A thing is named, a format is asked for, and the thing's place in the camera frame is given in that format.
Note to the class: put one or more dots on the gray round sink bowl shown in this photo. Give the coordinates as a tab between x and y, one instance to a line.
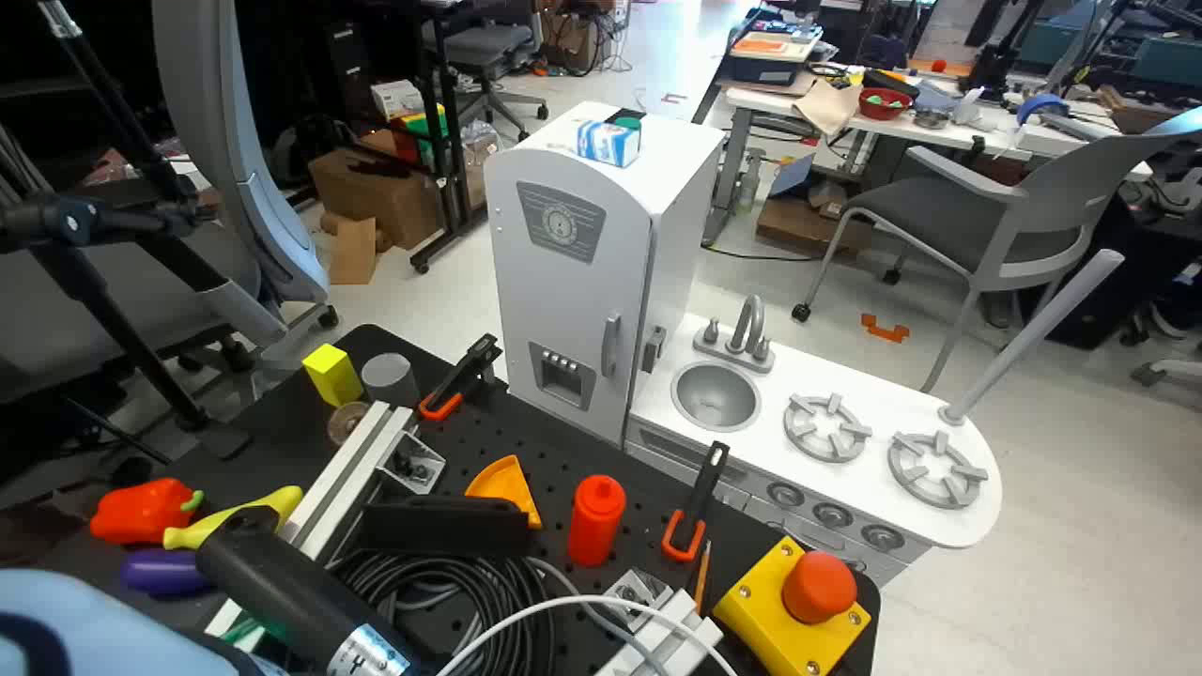
715	394

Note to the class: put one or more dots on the gray toy faucet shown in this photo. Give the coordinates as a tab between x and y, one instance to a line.
750	330

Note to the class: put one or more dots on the orange red cylinder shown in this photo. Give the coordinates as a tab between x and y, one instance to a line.
593	517

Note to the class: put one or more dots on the orange cone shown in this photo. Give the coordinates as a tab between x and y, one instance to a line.
503	488

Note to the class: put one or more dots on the white toy kitchen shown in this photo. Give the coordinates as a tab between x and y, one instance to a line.
775	379

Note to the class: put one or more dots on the blue white small box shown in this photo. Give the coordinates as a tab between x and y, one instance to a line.
608	139

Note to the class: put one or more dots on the gray cylinder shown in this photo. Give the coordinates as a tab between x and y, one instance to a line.
389	378

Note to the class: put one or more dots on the flat cardboard under desk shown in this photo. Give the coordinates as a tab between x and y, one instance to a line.
803	221

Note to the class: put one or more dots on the gray stove knob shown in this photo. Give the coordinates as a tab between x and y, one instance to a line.
831	512
885	539
788	494

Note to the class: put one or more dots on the gray toy stove burner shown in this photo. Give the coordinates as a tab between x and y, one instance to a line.
828	426
935	469

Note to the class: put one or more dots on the thin orange stick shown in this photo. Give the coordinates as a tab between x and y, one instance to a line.
705	575

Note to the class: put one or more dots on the small cardboard box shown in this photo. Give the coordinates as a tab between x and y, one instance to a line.
352	250

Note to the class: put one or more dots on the brown round disc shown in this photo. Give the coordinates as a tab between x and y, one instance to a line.
346	421

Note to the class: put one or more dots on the large cardboard box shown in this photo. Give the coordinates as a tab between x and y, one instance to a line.
378	191

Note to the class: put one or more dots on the yellow block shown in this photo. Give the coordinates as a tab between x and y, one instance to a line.
330	373

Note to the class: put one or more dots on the aluminium extrusion bar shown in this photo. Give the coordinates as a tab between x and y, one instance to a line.
357	469

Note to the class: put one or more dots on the white cluttered desk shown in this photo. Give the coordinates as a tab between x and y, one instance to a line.
803	105

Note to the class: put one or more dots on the white plastic connector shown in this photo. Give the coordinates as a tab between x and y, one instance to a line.
669	638

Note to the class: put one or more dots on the black office chair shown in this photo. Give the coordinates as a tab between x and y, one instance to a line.
495	51

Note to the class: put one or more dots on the yellow box red button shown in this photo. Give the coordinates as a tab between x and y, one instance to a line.
775	620

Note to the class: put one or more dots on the red bowl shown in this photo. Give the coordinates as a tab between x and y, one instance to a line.
889	103

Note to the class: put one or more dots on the gray plastic chair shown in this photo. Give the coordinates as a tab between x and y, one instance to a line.
952	209

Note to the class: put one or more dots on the yellow toy banana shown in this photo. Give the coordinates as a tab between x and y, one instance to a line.
228	517

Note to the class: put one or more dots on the large white curved shell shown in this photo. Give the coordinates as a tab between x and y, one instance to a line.
230	137

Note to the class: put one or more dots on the gray kitchen pole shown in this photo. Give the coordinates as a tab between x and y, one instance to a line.
1033	336

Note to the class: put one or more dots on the red toy pepper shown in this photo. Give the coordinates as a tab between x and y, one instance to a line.
135	512

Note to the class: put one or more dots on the purple toy eggplant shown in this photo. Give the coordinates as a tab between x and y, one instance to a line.
163	570

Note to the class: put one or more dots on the light blue blurry object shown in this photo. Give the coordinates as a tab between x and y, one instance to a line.
89	624

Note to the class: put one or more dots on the gray metal bracket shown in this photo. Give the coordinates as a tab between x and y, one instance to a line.
414	462

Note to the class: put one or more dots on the black metal shelf frame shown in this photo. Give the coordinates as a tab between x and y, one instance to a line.
442	152

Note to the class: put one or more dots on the orange floor bracket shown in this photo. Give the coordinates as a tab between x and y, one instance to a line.
885	329

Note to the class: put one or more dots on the black camera tripod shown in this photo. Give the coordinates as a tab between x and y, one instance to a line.
75	221

